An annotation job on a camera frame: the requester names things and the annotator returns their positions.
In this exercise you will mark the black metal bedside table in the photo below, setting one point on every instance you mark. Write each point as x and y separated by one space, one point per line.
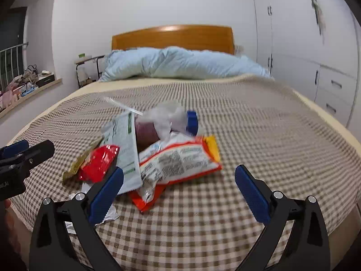
84 73

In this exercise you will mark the black box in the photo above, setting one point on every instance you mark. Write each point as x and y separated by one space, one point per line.
46 80

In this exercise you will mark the red snack packet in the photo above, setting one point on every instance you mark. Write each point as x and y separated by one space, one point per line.
97 162

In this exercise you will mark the clear plastic straw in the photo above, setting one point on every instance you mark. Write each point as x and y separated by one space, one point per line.
124 106

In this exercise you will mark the white tissue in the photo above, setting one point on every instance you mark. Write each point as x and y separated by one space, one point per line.
108 217

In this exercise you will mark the tan handbag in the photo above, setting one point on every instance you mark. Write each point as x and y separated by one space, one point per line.
31 74

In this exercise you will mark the wooden bed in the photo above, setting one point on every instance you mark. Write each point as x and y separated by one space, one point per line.
169 39

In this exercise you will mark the white bag green stripe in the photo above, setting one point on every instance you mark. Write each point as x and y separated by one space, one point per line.
127 152

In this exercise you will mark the gold snack packet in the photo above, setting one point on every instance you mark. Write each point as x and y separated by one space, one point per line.
76 163

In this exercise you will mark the orange white snack packet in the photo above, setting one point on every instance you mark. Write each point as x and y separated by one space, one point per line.
174 161

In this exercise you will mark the purple knitted cloth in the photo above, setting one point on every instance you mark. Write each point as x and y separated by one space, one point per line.
146 135

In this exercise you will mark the person's left hand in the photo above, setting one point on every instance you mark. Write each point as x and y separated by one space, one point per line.
8 204

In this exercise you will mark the hanging wardrobe ornament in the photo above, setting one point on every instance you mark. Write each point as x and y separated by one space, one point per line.
318 14

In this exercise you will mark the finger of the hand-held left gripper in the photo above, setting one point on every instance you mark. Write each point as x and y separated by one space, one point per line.
14 148
39 152

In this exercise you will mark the pink bag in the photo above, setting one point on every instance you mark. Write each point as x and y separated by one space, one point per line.
7 98

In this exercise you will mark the blue cloth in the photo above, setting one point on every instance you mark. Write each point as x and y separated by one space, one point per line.
28 91

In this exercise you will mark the white wardrobe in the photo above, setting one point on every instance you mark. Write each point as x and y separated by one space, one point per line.
296 34

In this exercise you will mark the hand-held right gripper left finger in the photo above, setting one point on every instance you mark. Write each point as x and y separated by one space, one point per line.
107 194

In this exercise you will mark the light blue duvet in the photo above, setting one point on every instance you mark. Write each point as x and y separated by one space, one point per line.
183 62

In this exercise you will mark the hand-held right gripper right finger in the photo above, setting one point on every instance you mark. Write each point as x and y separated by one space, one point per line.
251 194

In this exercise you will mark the clear plastic bag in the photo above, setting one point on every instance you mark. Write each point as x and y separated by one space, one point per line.
166 115

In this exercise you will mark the dark window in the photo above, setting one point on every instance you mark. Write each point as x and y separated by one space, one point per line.
11 25

